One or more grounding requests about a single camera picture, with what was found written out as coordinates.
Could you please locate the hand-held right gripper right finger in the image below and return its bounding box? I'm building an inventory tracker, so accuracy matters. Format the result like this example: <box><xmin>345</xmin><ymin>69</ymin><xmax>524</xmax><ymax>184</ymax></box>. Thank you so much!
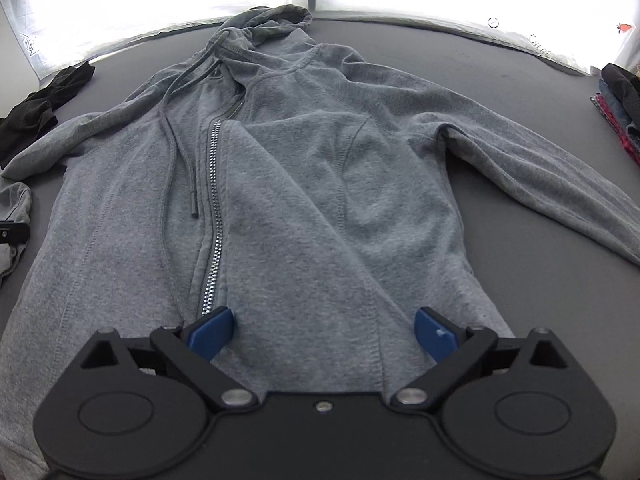
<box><xmin>390</xmin><ymin>306</ymin><xmax>572</xmax><ymax>409</ymax></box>

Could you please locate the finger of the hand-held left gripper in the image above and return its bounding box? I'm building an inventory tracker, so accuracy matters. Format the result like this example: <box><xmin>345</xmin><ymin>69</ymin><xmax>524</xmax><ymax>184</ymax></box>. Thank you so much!
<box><xmin>0</xmin><ymin>222</ymin><xmax>30</xmax><ymax>246</ymax></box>

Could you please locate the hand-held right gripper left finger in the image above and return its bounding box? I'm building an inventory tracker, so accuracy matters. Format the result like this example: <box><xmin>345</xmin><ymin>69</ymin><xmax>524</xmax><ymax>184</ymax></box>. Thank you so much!
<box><xmin>70</xmin><ymin>307</ymin><xmax>259</xmax><ymax>411</ymax></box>

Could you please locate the grey zip hoodie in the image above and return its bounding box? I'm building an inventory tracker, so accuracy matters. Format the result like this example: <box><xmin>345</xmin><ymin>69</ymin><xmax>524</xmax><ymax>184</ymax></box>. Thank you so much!
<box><xmin>0</xmin><ymin>4</ymin><xmax>640</xmax><ymax>480</ymax></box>

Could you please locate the black cloth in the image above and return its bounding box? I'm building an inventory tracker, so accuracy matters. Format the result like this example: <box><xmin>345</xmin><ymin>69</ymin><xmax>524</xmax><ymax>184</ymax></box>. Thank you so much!
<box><xmin>0</xmin><ymin>60</ymin><xmax>97</xmax><ymax>170</ymax></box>

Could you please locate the red patterned cloth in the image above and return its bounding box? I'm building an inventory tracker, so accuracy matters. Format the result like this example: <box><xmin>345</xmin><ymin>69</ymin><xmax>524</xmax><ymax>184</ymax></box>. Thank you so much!
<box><xmin>592</xmin><ymin>92</ymin><xmax>640</xmax><ymax>155</ymax></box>

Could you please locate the folded blue cloth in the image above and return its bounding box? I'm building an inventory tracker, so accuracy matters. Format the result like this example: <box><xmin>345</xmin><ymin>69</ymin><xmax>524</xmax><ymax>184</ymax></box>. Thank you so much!
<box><xmin>600</xmin><ymin>80</ymin><xmax>640</xmax><ymax>142</ymax></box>

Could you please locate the folded black garment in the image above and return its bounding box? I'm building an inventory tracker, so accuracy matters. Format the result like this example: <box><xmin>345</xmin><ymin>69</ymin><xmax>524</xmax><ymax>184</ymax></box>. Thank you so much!
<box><xmin>601</xmin><ymin>62</ymin><xmax>640</xmax><ymax>128</ymax></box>

